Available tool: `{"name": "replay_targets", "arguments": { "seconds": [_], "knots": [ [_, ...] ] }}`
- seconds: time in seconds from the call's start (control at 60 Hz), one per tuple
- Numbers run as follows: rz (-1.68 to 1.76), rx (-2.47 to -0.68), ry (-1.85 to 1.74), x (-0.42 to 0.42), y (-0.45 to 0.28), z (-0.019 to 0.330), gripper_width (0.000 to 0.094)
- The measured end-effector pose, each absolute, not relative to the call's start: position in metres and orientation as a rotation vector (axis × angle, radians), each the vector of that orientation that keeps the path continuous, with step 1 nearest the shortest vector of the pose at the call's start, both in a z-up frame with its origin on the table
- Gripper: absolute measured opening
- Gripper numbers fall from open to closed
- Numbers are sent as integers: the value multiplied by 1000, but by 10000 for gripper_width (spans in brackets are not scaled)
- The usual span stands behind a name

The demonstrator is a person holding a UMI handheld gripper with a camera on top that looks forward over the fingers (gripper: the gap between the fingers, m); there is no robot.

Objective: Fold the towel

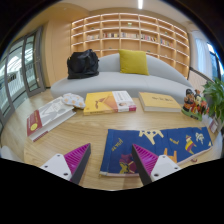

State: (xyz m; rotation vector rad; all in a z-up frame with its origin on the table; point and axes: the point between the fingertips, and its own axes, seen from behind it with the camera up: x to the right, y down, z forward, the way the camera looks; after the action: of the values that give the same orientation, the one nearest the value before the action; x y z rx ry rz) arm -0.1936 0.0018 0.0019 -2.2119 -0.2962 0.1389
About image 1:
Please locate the long ceiling light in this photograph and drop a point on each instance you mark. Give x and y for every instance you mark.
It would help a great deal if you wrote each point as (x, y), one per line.
(140, 4)

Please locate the black bag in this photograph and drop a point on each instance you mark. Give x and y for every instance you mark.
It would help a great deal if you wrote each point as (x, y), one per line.
(82, 64)

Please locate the grey framed glass door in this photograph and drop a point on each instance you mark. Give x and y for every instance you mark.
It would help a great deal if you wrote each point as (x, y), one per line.
(20, 73)

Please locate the green potted plant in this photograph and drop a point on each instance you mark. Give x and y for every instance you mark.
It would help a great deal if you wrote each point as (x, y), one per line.
(215, 95)

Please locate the white sheer curtain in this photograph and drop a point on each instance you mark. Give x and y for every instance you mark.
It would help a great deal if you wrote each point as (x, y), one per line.
(201, 56)

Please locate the red and white book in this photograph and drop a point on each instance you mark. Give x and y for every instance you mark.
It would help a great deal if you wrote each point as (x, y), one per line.
(50, 116)

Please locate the yellow cushion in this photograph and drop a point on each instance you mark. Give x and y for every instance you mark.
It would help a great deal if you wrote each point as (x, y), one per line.
(133, 62)

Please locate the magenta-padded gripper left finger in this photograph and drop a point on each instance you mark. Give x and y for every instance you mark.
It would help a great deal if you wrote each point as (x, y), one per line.
(55, 165)

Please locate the light grey sofa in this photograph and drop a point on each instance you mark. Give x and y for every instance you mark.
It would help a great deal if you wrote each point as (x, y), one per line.
(113, 83)

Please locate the colourful cartoon figurine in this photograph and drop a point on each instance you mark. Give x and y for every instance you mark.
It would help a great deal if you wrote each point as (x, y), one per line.
(194, 104)

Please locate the white spotted pouch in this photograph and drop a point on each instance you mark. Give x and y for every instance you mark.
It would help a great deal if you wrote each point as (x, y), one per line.
(74, 100)

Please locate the blue patterned towel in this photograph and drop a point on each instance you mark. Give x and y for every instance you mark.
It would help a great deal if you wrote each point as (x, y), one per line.
(176, 143)

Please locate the wooden wall shelf unit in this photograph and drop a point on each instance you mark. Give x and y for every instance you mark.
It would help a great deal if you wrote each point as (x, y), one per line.
(130, 33)

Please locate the plain yellow book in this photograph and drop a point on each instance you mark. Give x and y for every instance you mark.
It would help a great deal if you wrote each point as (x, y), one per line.
(158, 101)

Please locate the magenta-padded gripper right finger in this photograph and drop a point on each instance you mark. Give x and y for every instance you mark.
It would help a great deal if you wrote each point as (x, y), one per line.
(165, 165)

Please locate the yellow and white book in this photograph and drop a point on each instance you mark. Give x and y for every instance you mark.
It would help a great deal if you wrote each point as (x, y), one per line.
(105, 102)

